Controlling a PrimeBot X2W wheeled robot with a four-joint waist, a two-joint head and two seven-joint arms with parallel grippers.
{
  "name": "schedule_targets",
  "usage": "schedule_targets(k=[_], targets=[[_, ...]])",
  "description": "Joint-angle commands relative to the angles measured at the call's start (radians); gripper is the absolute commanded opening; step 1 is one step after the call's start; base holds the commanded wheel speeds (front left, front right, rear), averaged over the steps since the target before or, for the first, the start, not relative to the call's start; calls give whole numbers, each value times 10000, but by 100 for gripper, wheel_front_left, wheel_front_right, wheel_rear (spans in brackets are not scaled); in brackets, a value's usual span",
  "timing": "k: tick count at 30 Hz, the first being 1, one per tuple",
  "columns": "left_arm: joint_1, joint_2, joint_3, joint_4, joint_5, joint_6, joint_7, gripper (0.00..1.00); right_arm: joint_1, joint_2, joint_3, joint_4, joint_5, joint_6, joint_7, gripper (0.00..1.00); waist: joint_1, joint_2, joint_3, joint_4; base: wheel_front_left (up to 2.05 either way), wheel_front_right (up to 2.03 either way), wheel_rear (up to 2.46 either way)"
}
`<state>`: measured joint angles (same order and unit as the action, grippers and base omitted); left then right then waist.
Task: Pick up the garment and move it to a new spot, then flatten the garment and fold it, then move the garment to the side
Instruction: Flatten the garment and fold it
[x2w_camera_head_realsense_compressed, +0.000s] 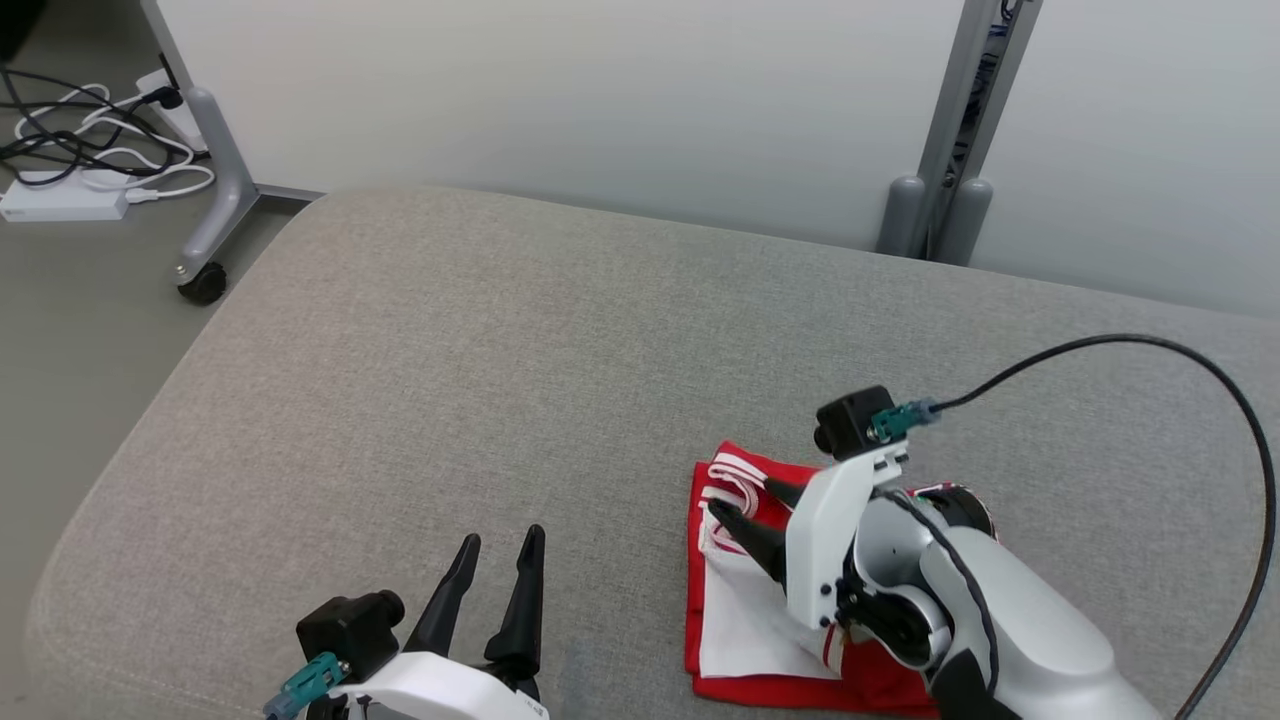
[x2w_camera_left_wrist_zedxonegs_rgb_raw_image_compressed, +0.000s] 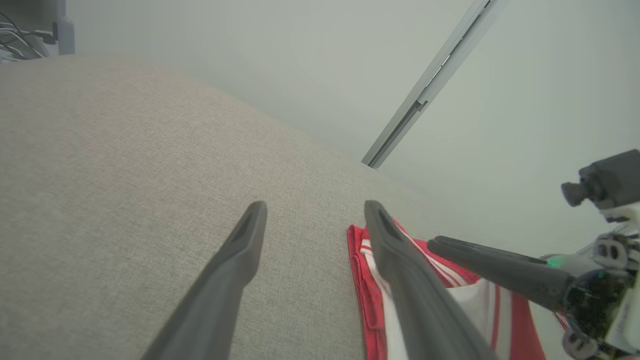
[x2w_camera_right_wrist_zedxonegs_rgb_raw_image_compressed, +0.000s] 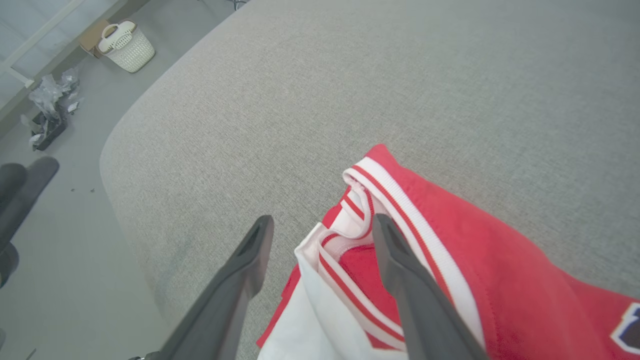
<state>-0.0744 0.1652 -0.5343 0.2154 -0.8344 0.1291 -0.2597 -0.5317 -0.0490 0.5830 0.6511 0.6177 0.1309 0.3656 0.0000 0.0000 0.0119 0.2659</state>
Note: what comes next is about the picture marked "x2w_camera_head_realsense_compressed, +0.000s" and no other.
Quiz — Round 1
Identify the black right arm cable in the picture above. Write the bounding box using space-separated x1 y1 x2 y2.
884 333 1278 720

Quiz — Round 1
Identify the white floor cable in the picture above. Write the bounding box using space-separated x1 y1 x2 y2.
14 80 217 203

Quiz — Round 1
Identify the black floor cable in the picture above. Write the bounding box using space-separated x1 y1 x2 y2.
0 64 187 192

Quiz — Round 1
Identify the grey stand leg with caster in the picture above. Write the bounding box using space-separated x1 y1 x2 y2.
140 0 327 307

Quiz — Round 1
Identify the teal left camera connector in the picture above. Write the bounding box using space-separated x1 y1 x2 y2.
264 651 349 720

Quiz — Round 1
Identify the red Bulls basketball jersey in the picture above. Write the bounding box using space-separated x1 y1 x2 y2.
684 439 1002 718

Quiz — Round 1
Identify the grey fabric sofa cushion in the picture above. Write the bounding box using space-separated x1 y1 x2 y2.
22 185 1280 720

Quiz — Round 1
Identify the teal right camera connector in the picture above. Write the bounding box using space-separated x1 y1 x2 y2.
867 397 942 444

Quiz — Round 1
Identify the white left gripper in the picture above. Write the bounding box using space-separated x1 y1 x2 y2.
329 524 550 720

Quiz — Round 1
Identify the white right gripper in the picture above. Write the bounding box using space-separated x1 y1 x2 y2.
705 439 912 631

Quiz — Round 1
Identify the teal camera connector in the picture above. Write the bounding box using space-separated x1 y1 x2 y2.
264 651 349 720
867 397 942 444

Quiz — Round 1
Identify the grey metal partition post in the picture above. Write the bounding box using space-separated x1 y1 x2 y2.
876 0 1047 267

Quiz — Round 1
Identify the white power strip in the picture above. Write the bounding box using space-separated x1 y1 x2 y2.
0 169 132 224

